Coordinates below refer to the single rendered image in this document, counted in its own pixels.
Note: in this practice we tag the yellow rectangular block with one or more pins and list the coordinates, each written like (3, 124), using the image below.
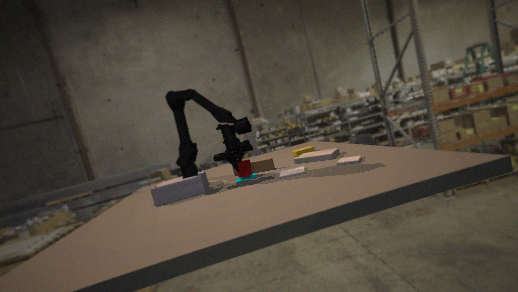
(298, 152)

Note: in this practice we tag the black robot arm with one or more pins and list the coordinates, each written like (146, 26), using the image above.
(188, 149)

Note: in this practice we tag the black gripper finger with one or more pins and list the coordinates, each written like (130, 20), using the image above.
(239, 157)
(233, 162)

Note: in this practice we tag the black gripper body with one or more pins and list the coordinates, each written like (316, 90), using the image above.
(227, 154)

